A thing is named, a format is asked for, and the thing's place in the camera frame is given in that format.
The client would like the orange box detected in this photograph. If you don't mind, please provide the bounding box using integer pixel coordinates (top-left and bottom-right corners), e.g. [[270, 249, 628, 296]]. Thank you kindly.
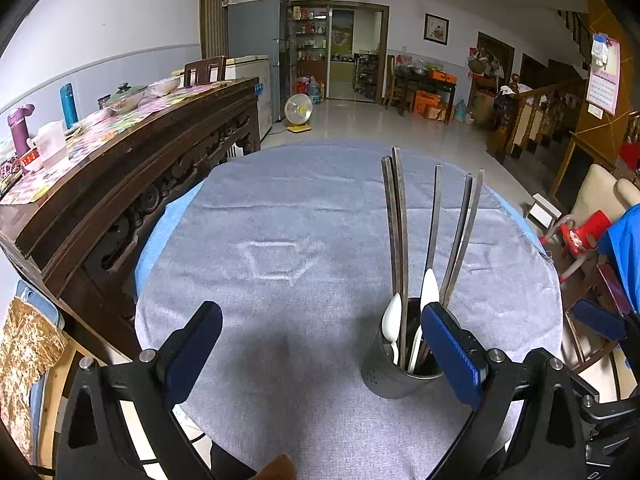
[[412, 90, 448, 122]]

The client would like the blue under cloth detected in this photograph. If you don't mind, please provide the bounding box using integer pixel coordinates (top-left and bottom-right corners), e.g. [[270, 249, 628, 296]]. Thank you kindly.
[[132, 182, 204, 300]]

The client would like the blue cloth on chair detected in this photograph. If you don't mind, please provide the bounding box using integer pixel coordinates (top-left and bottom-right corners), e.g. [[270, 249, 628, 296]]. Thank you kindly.
[[598, 204, 640, 313]]

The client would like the wooden stair railing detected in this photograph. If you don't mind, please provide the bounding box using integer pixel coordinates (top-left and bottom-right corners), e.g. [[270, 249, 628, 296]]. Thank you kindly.
[[490, 78, 586, 162]]

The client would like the framed wall picture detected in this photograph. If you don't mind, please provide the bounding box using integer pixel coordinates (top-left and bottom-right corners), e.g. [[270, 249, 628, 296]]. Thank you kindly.
[[423, 13, 449, 46]]

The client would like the steel chopstick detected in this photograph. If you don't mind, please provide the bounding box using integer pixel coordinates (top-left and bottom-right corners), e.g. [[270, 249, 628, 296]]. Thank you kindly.
[[425, 164, 442, 270]]

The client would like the grey table cloth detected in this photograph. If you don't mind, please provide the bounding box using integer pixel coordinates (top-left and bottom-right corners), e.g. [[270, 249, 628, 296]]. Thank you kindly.
[[134, 142, 563, 479]]

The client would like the carved dark wooden table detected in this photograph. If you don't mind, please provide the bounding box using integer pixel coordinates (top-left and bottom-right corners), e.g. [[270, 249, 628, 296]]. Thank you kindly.
[[1, 78, 260, 358]]

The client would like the dark side table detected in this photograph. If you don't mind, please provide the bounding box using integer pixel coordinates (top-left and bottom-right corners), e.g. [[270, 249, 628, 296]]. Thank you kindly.
[[394, 65, 457, 125]]

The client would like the white ceramic spoon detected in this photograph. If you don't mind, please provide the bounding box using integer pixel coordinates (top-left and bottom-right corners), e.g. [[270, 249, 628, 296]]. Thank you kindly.
[[381, 292, 401, 365]]

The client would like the wooden dining chair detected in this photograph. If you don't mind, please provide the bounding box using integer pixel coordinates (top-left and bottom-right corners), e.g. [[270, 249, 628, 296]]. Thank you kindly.
[[183, 55, 227, 88]]

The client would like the dark chopstick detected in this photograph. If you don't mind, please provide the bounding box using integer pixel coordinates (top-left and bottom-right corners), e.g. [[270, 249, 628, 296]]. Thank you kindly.
[[440, 174, 473, 304], [381, 156, 400, 297], [392, 146, 409, 370], [442, 168, 485, 309]]

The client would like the steel utensil holder cup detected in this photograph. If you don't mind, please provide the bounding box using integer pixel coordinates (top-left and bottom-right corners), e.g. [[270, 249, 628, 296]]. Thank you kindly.
[[360, 306, 442, 400]]

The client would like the wall calendar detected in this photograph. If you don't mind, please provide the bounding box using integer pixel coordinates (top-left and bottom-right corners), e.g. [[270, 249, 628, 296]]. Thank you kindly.
[[586, 34, 620, 116]]

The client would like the grey refrigerator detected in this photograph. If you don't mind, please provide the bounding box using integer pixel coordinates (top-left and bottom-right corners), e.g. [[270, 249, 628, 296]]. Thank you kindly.
[[222, 0, 293, 122]]

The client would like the round electric heater fan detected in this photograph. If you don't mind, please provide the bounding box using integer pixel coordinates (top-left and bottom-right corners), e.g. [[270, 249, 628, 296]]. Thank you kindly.
[[284, 93, 314, 133]]

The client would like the checkered table cover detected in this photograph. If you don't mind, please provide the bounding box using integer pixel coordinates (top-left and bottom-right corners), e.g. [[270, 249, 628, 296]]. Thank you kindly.
[[1, 82, 222, 205]]

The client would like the purple water bottle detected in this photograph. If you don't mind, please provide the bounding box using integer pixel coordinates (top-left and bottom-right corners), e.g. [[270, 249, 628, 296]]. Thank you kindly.
[[8, 104, 35, 157]]

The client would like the teal thermos bottle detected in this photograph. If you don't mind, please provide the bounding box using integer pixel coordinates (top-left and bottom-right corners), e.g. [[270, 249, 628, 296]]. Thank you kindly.
[[60, 82, 78, 129]]

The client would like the red plastic kid chair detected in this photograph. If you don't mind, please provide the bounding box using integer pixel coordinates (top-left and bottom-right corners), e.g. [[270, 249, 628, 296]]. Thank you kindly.
[[539, 210, 612, 284]]

